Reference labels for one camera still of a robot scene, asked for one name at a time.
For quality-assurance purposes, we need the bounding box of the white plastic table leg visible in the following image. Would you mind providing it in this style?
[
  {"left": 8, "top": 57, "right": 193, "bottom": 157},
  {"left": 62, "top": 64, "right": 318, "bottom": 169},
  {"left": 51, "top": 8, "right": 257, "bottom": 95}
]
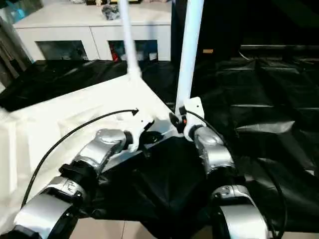
[
  {"left": 174, "top": 0, "right": 205, "bottom": 118},
  {"left": 119, "top": 0, "right": 143, "bottom": 83}
]

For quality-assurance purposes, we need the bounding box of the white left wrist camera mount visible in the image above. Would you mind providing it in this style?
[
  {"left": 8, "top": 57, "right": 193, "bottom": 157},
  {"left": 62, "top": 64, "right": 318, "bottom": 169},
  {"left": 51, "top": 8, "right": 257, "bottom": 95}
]
[{"left": 129, "top": 112, "right": 155, "bottom": 152}]

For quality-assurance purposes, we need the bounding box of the grey metal tripod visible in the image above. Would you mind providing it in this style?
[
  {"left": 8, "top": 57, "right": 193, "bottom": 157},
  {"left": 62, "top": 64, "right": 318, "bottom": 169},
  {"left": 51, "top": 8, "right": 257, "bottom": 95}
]
[{"left": 0, "top": 14, "right": 33, "bottom": 83}]

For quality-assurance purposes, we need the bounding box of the teal printed plastic sheet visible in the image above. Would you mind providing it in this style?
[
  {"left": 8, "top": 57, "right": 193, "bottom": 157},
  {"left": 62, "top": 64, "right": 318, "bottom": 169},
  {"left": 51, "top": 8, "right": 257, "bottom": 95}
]
[{"left": 4, "top": 0, "right": 28, "bottom": 18}]

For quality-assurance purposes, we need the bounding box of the black bundle in clear bag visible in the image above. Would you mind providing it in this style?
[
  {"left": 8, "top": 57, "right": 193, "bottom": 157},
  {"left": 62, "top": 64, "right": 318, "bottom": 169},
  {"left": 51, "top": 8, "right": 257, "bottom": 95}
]
[{"left": 101, "top": 3, "right": 123, "bottom": 20}]

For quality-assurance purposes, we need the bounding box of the black fabric backdrop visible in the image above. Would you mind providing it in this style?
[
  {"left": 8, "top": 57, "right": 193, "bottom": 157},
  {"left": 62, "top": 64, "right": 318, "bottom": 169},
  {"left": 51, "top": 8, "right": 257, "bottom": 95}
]
[{"left": 170, "top": 0, "right": 319, "bottom": 65}]

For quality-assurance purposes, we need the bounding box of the dark horizontal bar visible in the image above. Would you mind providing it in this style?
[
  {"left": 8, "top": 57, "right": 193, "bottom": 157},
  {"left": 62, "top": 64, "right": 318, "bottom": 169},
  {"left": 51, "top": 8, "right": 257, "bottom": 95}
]
[{"left": 240, "top": 44, "right": 319, "bottom": 52}]

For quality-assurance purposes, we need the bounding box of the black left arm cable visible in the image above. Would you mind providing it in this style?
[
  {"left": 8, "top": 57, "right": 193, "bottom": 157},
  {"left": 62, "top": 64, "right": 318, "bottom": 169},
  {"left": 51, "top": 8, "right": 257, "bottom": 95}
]
[{"left": 21, "top": 108, "right": 139, "bottom": 207}]

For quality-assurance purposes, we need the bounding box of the white glass-door cabinet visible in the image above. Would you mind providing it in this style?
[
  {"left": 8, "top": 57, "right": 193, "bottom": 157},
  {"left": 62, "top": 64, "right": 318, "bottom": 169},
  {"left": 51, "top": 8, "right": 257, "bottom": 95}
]
[{"left": 12, "top": 0, "right": 172, "bottom": 62}]

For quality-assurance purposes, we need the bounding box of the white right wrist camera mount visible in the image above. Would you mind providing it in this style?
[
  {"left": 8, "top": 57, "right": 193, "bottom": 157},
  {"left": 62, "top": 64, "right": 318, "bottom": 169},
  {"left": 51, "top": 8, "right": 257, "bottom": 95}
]
[{"left": 178, "top": 97, "right": 205, "bottom": 142}]

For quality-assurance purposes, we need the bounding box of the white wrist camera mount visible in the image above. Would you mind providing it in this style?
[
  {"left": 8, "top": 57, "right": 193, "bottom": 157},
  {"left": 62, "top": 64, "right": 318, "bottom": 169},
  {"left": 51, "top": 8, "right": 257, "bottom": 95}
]
[
  {"left": 129, "top": 112, "right": 155, "bottom": 152},
  {"left": 178, "top": 97, "right": 205, "bottom": 142}
]

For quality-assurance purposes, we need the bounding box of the black plastic mat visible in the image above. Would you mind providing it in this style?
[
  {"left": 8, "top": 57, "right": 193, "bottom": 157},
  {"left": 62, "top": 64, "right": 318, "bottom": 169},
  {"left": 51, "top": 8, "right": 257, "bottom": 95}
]
[{"left": 0, "top": 58, "right": 319, "bottom": 235}]

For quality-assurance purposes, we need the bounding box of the white plastic table top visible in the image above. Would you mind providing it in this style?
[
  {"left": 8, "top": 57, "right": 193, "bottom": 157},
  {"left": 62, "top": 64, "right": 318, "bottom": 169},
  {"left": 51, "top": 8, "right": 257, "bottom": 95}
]
[{"left": 0, "top": 72, "right": 180, "bottom": 217}]

